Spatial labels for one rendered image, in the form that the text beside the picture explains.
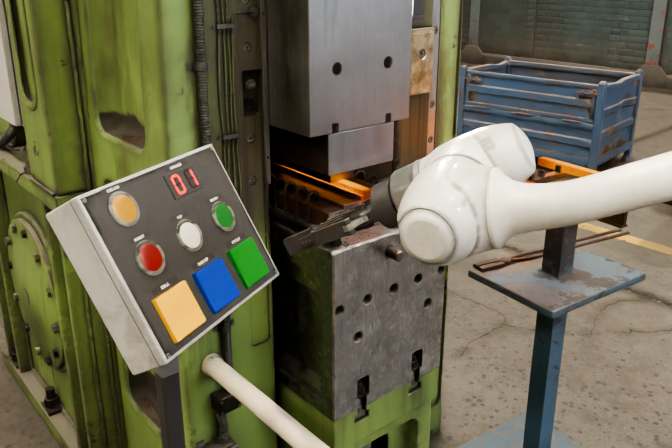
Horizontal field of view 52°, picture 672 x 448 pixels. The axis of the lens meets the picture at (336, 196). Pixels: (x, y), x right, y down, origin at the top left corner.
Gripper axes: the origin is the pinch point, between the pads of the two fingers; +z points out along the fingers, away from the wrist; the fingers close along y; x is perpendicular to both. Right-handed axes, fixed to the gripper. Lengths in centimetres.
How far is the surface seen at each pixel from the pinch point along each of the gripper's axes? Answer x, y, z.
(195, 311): -1.2, -17.6, 12.4
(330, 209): -1.2, 38.1, 16.0
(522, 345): -100, 164, 41
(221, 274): 1.3, -8.3, 12.4
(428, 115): 7, 84, 2
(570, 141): -68, 416, 42
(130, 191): 20.3, -17.0, 13.1
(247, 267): -0.3, -1.5, 12.4
